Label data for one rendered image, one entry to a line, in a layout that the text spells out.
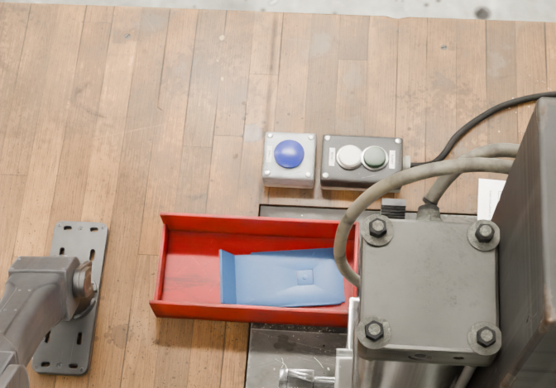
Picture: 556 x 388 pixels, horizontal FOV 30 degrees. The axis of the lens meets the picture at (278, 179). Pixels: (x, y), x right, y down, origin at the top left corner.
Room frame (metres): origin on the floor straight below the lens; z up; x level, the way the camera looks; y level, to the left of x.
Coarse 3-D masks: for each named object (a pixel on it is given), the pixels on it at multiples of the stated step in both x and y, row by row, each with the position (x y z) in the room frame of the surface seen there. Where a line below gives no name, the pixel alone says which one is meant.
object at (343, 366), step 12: (348, 312) 0.30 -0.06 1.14; (348, 324) 0.29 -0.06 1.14; (348, 336) 0.27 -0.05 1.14; (348, 348) 0.26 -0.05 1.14; (336, 360) 0.24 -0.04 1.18; (348, 360) 0.24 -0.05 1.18; (336, 372) 0.23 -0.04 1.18; (348, 372) 0.23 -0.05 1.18; (336, 384) 0.22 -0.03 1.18; (348, 384) 0.22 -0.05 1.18
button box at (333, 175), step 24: (528, 96) 0.64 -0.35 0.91; (552, 96) 0.64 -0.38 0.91; (480, 120) 0.61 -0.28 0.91; (336, 144) 0.59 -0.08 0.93; (360, 144) 0.59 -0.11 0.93; (384, 144) 0.58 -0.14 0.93; (336, 168) 0.56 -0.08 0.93; (360, 168) 0.55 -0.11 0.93; (384, 168) 0.55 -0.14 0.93; (408, 168) 0.55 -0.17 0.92
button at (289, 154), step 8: (280, 144) 0.59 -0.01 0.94; (288, 144) 0.59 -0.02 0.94; (296, 144) 0.59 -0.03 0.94; (280, 152) 0.58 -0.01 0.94; (288, 152) 0.58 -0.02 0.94; (296, 152) 0.58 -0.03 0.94; (280, 160) 0.57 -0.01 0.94; (288, 160) 0.57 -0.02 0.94; (296, 160) 0.57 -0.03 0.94; (288, 168) 0.56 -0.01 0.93
